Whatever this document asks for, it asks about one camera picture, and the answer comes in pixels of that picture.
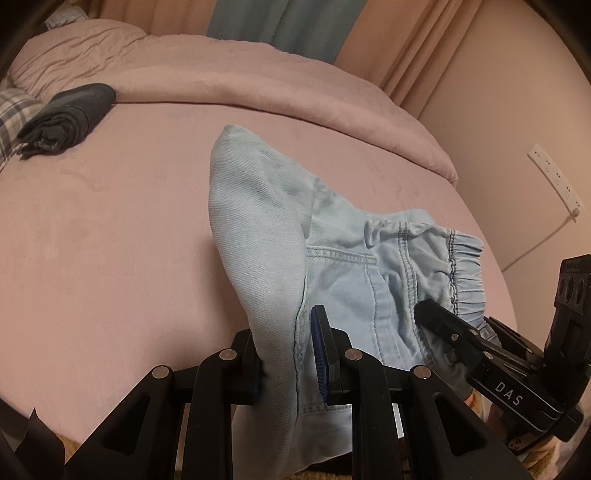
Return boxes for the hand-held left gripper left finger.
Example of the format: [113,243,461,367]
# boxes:
[65,330,266,480]

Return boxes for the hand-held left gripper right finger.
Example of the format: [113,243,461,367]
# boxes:
[309,305,513,480]

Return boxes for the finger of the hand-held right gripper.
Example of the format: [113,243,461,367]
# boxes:
[413,299,490,374]
[482,316,548,370]

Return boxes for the light blue denim pants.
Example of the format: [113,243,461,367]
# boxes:
[206,124,504,480]

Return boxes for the orange beige fuzzy clothing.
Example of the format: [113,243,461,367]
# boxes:
[462,388,573,480]

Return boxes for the white power strip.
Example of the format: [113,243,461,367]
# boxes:
[527,143,583,222]

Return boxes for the pink bed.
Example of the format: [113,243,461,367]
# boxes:
[0,99,518,448]

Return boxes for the pink duvet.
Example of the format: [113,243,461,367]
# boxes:
[9,18,459,188]

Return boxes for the pink curtain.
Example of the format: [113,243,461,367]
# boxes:
[90,0,495,118]

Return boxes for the dark grey folded garment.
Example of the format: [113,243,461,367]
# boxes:
[16,83,117,160]

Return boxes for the blue curtain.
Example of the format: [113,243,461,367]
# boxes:
[205,0,368,65]

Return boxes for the plaid pillow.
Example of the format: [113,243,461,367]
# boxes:
[0,88,44,171]
[44,4,89,29]

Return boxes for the white cable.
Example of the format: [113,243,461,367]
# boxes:
[501,210,580,273]

